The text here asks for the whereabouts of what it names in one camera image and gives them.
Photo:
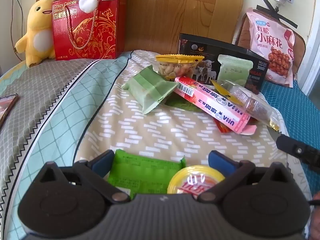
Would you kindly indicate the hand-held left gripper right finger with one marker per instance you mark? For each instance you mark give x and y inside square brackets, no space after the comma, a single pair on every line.
[220,161]

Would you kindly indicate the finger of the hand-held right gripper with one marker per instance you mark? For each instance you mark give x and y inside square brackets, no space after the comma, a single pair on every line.
[297,150]

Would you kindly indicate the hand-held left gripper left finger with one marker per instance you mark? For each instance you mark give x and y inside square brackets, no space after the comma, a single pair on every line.
[103,161]

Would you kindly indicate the yellow lidded jelly cup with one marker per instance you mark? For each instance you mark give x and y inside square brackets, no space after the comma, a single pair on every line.
[192,180]

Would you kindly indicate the bright green snack packet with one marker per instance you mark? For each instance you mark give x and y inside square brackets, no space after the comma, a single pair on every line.
[142,172]

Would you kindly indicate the long pink snack box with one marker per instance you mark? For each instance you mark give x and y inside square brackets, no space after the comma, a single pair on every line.
[212,105]

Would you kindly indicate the clear packet of brown snacks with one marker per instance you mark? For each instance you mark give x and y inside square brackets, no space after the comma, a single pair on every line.
[250,102]

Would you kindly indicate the pale green snack packet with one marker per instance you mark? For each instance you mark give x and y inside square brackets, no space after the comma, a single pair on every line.
[233,70]
[147,87]

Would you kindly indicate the clear nut packet yellow top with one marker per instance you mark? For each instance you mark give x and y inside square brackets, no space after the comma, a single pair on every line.
[172,68]

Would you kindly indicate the black cardboard box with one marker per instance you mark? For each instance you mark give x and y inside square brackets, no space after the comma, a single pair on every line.
[200,47]

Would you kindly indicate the red snack packet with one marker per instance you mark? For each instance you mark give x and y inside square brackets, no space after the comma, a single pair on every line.
[222,127]

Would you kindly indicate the teal mat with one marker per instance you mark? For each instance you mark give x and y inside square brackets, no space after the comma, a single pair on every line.
[287,100]

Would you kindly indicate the dark green snack packet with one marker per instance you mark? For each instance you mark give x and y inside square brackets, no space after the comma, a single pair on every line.
[180,103]

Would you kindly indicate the large pink snack bag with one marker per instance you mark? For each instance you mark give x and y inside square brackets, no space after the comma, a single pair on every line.
[270,42]

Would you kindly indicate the smartphone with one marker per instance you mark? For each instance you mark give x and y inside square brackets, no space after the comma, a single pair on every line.
[6,107]

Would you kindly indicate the brown chair cushion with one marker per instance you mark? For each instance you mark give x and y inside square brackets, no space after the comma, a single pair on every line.
[243,35]

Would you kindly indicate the red gift box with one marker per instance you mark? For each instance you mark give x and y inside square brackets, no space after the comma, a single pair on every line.
[87,35]

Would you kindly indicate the black tape strip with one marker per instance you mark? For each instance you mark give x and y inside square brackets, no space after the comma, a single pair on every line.
[287,20]
[268,2]

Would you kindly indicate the yellow plush toy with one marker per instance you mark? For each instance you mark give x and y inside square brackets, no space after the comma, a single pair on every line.
[37,30]

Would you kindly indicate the wooden headboard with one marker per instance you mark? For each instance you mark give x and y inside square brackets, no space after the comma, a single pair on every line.
[162,12]

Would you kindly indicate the white window frame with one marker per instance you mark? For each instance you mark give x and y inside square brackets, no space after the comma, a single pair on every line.
[312,55]

